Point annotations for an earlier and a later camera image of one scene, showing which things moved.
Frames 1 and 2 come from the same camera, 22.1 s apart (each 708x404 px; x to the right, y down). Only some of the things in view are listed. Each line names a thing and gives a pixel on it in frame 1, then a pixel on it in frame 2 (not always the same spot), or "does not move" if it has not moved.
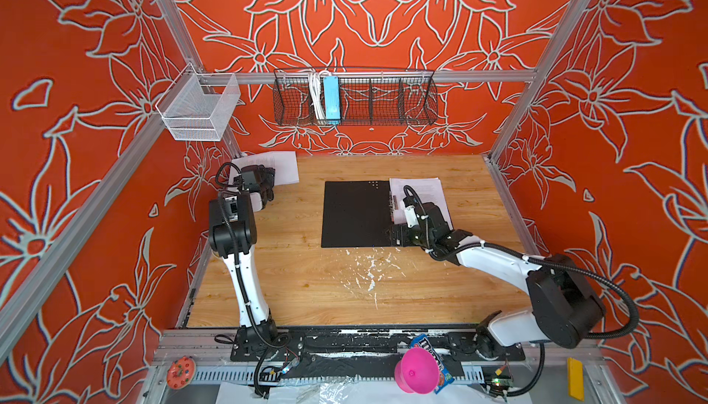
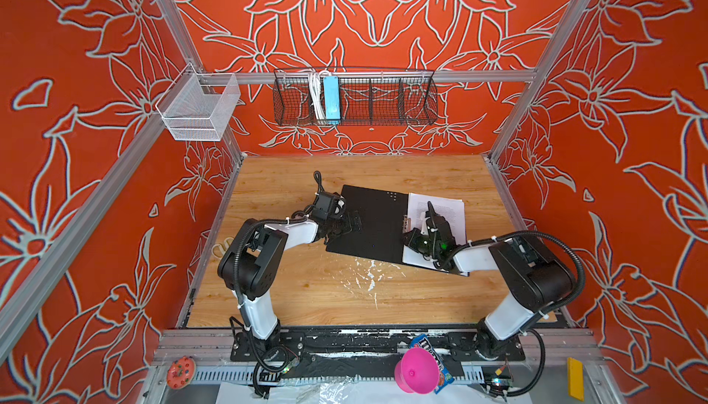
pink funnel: [418, 371] does not move
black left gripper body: [265, 183] -> [341, 226]
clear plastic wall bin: [198, 106] does not move
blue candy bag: [445, 377] does not move
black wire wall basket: [366, 97] does not move
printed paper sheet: [285, 165] -> [453, 209]
